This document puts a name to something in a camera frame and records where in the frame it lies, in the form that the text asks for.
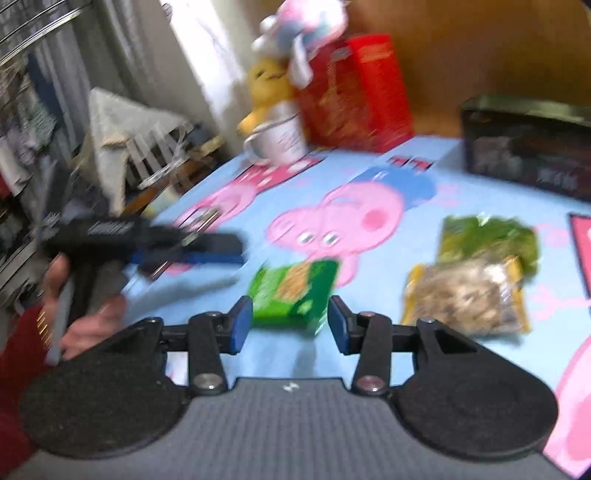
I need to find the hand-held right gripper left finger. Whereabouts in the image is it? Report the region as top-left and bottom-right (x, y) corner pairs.
(131, 296), (254, 398)

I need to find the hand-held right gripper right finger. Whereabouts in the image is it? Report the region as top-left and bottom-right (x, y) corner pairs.
(329, 295), (481, 397)

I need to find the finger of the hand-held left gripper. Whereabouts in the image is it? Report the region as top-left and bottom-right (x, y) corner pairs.
(131, 251), (245, 280)
(152, 226), (245, 254)

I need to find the green snack packet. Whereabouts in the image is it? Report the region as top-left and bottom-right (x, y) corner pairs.
(248, 259), (341, 334)

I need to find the person's left hand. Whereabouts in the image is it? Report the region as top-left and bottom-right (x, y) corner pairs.
(45, 257), (127, 361)

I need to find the white router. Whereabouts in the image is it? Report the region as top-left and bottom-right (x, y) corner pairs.
(127, 124), (195, 186)

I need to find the white cloth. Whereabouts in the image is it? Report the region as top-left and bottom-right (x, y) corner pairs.
(88, 88), (195, 208)

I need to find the white mug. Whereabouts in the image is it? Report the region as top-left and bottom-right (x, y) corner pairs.
(244, 102), (308, 167)

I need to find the yellow nut packet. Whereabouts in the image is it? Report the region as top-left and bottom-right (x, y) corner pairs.
(401, 256), (532, 337)

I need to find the printed blanket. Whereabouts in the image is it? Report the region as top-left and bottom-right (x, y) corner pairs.
(115, 134), (591, 480)

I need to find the green-edged nut packet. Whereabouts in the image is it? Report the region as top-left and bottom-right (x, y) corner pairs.
(438, 215), (540, 274)

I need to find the yellow duck plush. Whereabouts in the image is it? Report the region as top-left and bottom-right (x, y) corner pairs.
(238, 58), (296, 134)

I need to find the red box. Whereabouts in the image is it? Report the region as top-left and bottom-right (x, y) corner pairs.
(293, 34), (414, 153)

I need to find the metal rack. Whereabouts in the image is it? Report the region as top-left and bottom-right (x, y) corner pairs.
(0, 0), (93, 63)

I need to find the pastel plush toy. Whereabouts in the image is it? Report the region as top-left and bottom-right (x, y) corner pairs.
(252, 0), (348, 88)

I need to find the black box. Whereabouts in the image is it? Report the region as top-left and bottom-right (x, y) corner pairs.
(461, 95), (591, 202)

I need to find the wooden board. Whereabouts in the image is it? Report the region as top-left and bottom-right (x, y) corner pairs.
(342, 0), (591, 139)

